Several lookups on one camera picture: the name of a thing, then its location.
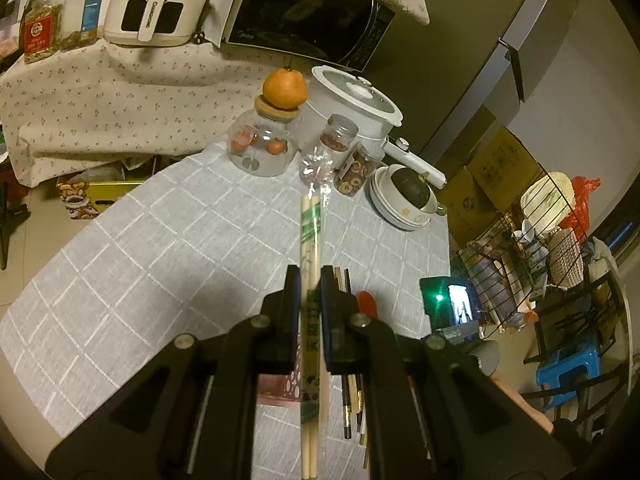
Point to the woven basket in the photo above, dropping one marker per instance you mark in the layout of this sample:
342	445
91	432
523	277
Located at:
567	260

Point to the floral cabinet cloth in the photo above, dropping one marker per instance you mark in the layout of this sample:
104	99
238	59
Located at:
125	100

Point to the black microwave oven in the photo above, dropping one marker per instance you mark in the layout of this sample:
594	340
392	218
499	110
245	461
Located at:
310	10

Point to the stack of white bowls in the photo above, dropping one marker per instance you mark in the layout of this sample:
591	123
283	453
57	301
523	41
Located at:
395	210

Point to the glass jar with cork lid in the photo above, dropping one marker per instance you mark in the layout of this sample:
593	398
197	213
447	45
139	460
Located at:
260	145

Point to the pale cabbage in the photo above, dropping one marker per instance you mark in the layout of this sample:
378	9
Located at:
542	195

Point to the white electric cooking pot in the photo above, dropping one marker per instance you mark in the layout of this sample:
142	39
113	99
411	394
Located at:
350	105

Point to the disposable bamboo chopsticks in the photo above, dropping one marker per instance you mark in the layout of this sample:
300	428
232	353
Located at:
311	240

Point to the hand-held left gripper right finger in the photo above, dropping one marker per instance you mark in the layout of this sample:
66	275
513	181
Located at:
327	320

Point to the orange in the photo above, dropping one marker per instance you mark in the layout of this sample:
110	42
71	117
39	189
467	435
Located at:
284	89

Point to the light brown chopstick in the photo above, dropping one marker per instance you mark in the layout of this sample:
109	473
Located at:
354	395

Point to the yellow printed box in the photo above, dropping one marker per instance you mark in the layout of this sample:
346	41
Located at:
100	192

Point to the red plastic bag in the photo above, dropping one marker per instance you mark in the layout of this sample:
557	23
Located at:
580	195

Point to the grey refrigerator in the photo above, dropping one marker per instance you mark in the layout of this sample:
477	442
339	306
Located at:
475	35

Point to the blue plastic stool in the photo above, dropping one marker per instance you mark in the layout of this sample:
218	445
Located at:
565	367

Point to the large cardboard box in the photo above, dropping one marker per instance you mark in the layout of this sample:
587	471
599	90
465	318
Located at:
505	165

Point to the dark green squash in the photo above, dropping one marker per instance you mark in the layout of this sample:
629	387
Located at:
410	187

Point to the clear container with blue label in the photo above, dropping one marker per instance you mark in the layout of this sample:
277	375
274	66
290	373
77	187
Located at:
82	15

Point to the small cardboard box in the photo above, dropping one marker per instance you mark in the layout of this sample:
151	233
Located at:
465	200

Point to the glass jar with red label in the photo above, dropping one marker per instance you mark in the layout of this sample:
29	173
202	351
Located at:
40	35

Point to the red spoon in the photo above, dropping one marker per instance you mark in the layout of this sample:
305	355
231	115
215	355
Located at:
368	304

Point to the person's right forearm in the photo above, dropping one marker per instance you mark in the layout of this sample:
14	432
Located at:
525	405

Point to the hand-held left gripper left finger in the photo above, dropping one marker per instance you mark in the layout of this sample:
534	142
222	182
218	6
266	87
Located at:
295	310

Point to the red patterned chopstick holder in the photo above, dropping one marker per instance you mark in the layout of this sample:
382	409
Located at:
277	390

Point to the jar of red dried fruit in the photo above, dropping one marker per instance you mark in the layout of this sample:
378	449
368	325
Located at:
340	135

